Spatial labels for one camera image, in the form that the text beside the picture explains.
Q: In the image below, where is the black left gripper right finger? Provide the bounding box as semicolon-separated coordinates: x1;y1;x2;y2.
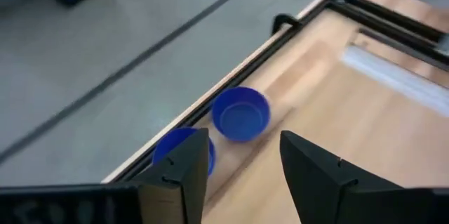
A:
279;130;404;224

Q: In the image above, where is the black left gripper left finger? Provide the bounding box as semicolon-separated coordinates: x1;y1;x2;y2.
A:
130;128;210;224

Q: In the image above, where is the small blue plastic bowl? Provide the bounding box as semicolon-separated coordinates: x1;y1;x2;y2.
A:
211;86;272;143
152;126;216;178

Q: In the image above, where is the black clamp hook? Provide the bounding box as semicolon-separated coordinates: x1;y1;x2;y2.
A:
270;13;302;37

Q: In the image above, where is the black metal table frame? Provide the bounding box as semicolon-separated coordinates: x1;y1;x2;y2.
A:
111;0;449;185

